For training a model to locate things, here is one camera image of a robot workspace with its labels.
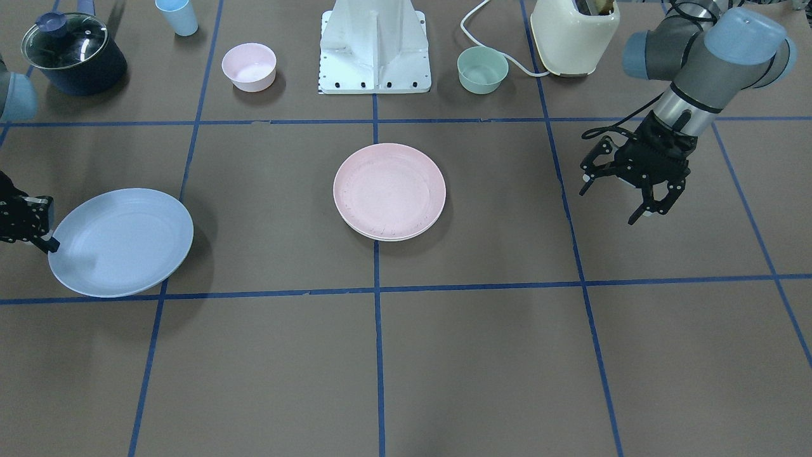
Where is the cream toaster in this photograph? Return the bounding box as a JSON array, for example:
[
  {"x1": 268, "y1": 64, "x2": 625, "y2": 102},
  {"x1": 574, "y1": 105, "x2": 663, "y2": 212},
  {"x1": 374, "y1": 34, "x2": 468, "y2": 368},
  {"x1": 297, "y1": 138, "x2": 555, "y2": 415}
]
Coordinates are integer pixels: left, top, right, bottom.
[{"x1": 530, "y1": 1, "x2": 620, "y2": 77}]

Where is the blue tape strip far horizontal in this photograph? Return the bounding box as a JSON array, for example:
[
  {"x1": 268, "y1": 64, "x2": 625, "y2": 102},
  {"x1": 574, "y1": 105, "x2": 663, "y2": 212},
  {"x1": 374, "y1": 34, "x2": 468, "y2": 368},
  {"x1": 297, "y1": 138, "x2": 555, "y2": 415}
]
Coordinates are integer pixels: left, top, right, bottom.
[{"x1": 2, "y1": 117, "x2": 612, "y2": 128}]

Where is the top pink plate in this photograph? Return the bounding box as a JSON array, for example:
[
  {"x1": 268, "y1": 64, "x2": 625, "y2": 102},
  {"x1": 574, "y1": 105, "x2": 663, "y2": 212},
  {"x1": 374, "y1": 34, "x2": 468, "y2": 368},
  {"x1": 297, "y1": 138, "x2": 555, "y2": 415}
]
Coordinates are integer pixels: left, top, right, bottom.
[{"x1": 332, "y1": 143, "x2": 447, "y2": 242}]

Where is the light blue plate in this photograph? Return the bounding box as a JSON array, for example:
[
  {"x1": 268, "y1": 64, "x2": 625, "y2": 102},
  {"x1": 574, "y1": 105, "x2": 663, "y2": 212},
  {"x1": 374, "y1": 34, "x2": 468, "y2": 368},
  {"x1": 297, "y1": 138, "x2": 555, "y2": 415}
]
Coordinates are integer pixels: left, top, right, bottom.
[{"x1": 48, "y1": 188, "x2": 193, "y2": 297}]

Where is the blue tape strip vertical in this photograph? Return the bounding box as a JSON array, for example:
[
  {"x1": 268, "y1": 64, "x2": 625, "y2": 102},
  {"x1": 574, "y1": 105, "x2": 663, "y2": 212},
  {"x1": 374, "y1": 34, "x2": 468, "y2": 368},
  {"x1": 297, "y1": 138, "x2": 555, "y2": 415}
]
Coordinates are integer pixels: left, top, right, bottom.
[
  {"x1": 128, "y1": 0, "x2": 225, "y2": 457},
  {"x1": 371, "y1": 93, "x2": 387, "y2": 457},
  {"x1": 519, "y1": 0, "x2": 625, "y2": 457}
]

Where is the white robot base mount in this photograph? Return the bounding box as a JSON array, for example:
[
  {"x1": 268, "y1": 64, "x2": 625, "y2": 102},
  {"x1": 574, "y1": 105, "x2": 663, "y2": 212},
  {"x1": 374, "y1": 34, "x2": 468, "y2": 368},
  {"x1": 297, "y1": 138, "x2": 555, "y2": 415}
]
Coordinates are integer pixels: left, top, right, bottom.
[{"x1": 317, "y1": 1, "x2": 432, "y2": 95}]

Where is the light blue cup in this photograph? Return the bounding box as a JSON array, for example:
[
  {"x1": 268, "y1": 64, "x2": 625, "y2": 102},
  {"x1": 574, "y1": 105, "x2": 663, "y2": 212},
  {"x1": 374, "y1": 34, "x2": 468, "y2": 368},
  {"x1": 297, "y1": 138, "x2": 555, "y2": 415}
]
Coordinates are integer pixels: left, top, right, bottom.
[{"x1": 155, "y1": 0, "x2": 199, "y2": 37}]

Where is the white power cable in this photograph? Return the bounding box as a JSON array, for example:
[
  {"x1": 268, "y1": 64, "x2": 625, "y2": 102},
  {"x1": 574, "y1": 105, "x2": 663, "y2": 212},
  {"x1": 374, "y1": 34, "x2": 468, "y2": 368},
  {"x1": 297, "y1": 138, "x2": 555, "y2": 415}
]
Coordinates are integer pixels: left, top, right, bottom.
[{"x1": 460, "y1": 0, "x2": 550, "y2": 78}]

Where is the dark blue pot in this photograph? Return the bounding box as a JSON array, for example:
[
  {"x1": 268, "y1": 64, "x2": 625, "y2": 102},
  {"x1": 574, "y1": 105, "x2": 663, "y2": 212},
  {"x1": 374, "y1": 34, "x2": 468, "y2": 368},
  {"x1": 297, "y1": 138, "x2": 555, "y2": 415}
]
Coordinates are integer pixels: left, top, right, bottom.
[{"x1": 30, "y1": 1, "x2": 128, "y2": 96}]

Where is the blue tape strip horizontal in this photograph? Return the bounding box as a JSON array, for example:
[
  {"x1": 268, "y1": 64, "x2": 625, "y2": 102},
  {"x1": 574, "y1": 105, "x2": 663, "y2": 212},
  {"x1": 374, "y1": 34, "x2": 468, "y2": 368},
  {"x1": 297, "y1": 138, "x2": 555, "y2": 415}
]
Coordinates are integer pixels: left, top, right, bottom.
[
  {"x1": 2, "y1": 117, "x2": 612, "y2": 128},
  {"x1": 1, "y1": 273, "x2": 811, "y2": 306}
]

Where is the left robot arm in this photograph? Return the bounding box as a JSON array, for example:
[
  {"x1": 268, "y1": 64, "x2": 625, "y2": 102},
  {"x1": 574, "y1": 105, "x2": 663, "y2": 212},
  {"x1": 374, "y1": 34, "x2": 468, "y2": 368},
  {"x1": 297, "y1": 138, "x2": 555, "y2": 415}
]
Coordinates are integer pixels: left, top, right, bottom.
[{"x1": 579, "y1": 1, "x2": 799, "y2": 225}]

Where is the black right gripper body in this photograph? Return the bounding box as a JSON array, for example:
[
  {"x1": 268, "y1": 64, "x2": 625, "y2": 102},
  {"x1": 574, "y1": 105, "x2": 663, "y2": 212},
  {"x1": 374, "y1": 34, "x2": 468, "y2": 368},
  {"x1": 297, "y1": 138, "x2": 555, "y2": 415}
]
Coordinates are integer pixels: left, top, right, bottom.
[{"x1": 1, "y1": 173, "x2": 53, "y2": 243}]

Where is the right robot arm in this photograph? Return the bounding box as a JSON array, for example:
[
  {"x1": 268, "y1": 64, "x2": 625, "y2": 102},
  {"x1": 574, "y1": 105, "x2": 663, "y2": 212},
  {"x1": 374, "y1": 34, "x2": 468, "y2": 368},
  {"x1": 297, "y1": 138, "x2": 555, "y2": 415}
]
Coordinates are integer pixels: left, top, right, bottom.
[{"x1": 1, "y1": 60, "x2": 60, "y2": 254}]

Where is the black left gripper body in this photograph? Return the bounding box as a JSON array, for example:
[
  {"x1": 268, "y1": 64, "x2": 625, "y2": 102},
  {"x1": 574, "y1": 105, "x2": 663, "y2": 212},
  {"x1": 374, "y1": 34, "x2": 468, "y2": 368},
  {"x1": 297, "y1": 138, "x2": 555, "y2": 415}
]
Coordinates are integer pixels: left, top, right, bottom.
[{"x1": 611, "y1": 110, "x2": 698, "y2": 189}]

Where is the glass pot lid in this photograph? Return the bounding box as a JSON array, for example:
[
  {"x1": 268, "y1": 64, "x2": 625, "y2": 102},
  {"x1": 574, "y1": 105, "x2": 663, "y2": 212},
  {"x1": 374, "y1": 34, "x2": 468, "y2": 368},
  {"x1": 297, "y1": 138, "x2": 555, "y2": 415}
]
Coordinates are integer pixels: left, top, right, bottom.
[{"x1": 20, "y1": 11, "x2": 111, "y2": 70}]

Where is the blue tape strip center vertical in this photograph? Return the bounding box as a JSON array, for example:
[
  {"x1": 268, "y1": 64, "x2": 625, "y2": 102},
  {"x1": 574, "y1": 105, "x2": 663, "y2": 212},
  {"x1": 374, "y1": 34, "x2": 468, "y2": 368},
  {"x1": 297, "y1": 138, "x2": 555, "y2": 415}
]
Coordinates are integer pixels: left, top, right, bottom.
[{"x1": 371, "y1": 93, "x2": 387, "y2": 457}]

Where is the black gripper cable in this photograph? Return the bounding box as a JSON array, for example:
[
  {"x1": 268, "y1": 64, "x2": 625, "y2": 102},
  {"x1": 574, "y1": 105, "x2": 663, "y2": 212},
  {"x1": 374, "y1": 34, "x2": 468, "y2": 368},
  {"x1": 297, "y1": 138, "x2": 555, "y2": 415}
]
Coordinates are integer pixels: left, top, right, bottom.
[{"x1": 581, "y1": 95, "x2": 667, "y2": 142}]

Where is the pink bowl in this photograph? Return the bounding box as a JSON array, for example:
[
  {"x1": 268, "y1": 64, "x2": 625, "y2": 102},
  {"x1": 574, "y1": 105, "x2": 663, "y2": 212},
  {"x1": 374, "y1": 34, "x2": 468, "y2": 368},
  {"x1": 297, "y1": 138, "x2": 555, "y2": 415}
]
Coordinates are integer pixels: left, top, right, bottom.
[{"x1": 221, "y1": 43, "x2": 277, "y2": 93}]

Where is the blue tape strip near horizontal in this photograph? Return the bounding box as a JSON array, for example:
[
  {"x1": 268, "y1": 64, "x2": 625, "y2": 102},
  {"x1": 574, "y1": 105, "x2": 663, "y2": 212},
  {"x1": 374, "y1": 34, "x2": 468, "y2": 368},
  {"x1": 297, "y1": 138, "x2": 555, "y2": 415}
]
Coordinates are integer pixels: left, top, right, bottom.
[{"x1": 1, "y1": 273, "x2": 811, "y2": 306}]

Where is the green bowl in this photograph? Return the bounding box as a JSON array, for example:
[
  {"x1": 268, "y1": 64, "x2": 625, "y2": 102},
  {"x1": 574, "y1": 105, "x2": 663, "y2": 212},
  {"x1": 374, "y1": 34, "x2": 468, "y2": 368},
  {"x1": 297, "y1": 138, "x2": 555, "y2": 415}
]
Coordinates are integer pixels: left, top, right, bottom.
[{"x1": 456, "y1": 46, "x2": 509, "y2": 95}]

